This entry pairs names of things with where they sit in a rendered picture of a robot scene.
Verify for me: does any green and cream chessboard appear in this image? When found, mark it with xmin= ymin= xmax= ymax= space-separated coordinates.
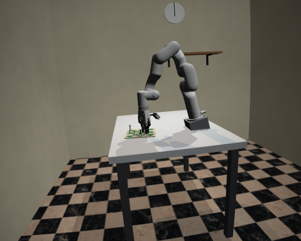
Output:
xmin=124 ymin=128 xmax=155 ymax=139

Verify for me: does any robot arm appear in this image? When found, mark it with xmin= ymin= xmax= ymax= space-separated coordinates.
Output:
xmin=137 ymin=41 xmax=206 ymax=121

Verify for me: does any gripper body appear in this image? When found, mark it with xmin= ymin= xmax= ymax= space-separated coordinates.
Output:
xmin=138 ymin=109 xmax=151 ymax=125

